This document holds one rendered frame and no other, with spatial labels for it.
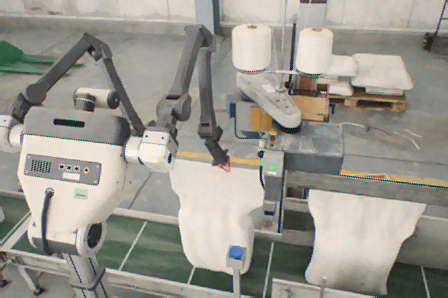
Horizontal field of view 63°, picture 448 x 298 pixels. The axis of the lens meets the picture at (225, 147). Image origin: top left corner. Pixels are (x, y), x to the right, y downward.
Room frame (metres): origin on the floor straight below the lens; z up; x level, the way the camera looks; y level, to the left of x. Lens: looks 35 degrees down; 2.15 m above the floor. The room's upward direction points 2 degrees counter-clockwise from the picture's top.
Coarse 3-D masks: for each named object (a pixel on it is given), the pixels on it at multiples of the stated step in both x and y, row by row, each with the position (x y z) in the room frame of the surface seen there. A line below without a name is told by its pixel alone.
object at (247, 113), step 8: (240, 104) 1.57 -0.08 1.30; (248, 104) 1.56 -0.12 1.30; (256, 104) 1.55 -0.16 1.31; (240, 112) 1.57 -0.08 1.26; (248, 112) 1.56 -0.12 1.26; (256, 112) 1.54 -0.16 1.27; (264, 112) 1.52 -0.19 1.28; (240, 120) 1.57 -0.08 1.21; (248, 120) 1.56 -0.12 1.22; (256, 120) 1.53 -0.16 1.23; (264, 120) 1.52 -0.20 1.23; (240, 128) 1.57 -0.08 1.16; (248, 128) 1.56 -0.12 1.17; (256, 128) 1.53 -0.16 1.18; (264, 128) 1.52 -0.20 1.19
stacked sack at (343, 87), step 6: (342, 78) 4.00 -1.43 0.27; (348, 78) 4.00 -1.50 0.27; (330, 84) 3.88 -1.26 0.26; (336, 84) 3.86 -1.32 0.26; (342, 84) 3.85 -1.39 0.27; (348, 84) 3.84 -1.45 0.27; (330, 90) 3.81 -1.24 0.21; (336, 90) 3.79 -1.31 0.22; (342, 90) 3.78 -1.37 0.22; (348, 90) 3.76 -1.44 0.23
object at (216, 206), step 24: (192, 168) 1.41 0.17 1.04; (216, 168) 1.37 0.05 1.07; (240, 168) 1.34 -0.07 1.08; (192, 192) 1.41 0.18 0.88; (216, 192) 1.37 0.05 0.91; (240, 192) 1.34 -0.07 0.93; (192, 216) 1.33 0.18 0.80; (216, 216) 1.30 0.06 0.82; (240, 216) 1.28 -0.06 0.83; (192, 240) 1.32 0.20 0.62; (216, 240) 1.27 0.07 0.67; (240, 240) 1.25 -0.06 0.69; (216, 264) 1.28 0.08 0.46
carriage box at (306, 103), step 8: (320, 88) 1.69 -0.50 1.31; (328, 88) 1.62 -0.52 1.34; (296, 96) 1.56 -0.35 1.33; (304, 96) 1.56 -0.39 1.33; (312, 96) 1.56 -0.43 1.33; (320, 96) 1.62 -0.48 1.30; (328, 96) 1.54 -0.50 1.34; (296, 104) 1.48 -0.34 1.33; (304, 104) 1.48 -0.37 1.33; (312, 104) 1.48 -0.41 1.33; (320, 104) 1.47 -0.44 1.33; (304, 112) 1.40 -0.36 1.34; (312, 112) 1.40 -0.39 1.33; (320, 112) 1.40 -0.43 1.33; (328, 120) 1.37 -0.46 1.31
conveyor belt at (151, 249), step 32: (128, 224) 1.68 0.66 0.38; (160, 224) 1.67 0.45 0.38; (96, 256) 1.43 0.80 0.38; (128, 256) 1.42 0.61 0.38; (160, 256) 1.41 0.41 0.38; (256, 256) 1.39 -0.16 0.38; (288, 256) 1.38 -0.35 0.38; (224, 288) 1.18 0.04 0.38; (256, 288) 1.18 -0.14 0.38; (416, 288) 1.14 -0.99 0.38
